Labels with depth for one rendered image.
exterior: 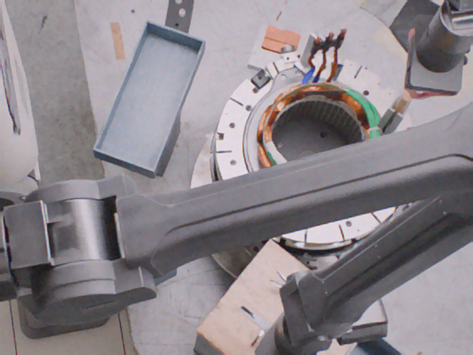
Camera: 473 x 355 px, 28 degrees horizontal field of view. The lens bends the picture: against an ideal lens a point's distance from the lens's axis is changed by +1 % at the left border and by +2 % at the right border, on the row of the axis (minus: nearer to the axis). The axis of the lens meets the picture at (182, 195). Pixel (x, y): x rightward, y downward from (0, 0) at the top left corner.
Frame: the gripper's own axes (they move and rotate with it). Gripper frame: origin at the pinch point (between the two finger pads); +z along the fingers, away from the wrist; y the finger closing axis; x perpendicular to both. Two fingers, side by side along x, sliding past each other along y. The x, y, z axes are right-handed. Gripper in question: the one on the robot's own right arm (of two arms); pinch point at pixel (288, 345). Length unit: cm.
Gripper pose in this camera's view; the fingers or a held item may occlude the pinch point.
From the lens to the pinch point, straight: 137.6
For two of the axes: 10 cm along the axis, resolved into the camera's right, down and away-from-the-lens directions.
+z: 0.0, 2.7, 9.6
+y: 6.2, -7.5, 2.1
